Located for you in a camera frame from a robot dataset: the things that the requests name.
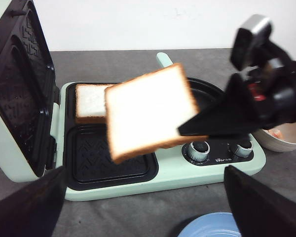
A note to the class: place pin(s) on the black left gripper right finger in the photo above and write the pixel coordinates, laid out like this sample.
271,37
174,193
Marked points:
258,210

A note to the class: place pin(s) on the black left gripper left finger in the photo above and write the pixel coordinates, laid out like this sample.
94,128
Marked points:
33,211

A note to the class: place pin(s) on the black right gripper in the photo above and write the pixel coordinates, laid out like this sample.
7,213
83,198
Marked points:
267,98

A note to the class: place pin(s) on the white bread slice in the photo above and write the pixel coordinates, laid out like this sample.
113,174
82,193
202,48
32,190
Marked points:
90,103
143,114

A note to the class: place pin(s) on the breakfast maker hinged lid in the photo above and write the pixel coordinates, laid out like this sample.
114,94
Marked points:
28,94

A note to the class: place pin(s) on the pink shrimp in bowl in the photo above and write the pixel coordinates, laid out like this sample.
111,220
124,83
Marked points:
275,133

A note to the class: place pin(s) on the mint green breakfast maker base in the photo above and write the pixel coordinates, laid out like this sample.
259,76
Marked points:
83,150

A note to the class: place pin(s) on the right silver control knob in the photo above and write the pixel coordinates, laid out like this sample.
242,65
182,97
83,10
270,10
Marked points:
244,149

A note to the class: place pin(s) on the silver control knob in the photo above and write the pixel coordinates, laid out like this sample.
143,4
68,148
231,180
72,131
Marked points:
198,151
244,149

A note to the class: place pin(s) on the blue plate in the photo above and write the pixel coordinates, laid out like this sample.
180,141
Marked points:
218,224

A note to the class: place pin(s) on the left silver control knob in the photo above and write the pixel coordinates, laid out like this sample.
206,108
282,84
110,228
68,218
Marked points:
198,151

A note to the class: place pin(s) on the beige ribbed bowl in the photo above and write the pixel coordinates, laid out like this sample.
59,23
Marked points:
273,144

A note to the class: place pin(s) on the black frying pan mint handle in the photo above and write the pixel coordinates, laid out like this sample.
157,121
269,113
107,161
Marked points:
204,92

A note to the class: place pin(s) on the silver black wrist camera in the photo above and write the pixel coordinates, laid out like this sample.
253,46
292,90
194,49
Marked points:
253,33

